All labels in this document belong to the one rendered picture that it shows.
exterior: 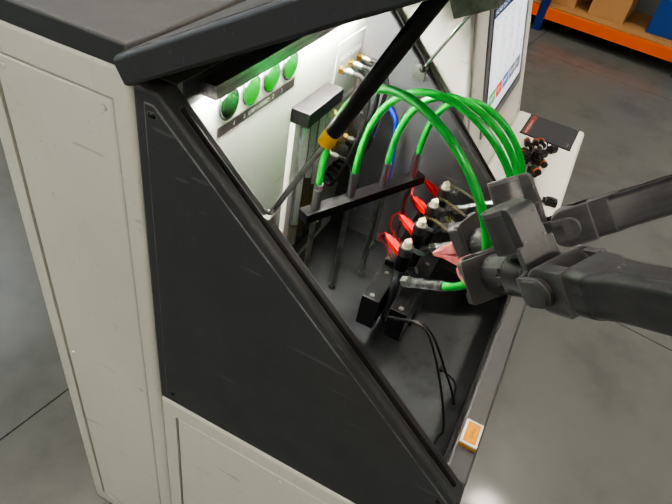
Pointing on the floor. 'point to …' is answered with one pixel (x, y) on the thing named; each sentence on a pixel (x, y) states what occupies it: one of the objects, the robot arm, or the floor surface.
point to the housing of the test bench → (92, 217)
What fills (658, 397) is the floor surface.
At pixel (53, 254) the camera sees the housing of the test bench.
